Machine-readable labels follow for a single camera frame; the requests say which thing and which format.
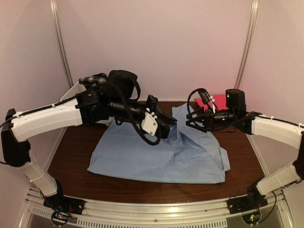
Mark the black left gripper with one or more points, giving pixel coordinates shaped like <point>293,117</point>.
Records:
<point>157,114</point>

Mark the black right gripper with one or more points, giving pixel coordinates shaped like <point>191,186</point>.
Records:
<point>208,120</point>

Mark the pink trousers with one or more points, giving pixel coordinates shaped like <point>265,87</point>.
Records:
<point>220,101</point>

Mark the light blue shirt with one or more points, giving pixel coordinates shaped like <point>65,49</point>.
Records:
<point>187,156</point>

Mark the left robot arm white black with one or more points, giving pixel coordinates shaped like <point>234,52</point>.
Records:
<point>18,127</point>

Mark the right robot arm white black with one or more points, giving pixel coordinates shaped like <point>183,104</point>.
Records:
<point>254,123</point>

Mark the white plastic laundry bin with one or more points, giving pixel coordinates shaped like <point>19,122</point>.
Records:
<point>75,89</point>

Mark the black white plaid garment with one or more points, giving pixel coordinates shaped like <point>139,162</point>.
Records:
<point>93,80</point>

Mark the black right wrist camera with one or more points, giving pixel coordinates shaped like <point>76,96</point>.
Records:
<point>236,98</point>

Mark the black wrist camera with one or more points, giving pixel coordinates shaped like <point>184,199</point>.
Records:
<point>126,81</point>
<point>236,98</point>

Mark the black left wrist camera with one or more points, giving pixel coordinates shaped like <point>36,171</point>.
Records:
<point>126,81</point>

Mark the front aluminium rail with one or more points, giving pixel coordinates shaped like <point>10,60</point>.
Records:
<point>203,214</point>

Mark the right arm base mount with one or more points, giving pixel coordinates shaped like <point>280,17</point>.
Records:
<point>249,206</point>

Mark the right aluminium frame post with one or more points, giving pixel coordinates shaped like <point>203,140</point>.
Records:
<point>248,42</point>

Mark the aluminium frame post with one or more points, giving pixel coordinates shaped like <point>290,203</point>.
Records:
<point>248,42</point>
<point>60,42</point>

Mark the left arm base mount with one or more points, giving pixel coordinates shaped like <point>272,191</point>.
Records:
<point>63,208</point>

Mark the left aluminium frame post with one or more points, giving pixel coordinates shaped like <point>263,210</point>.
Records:
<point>60,42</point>

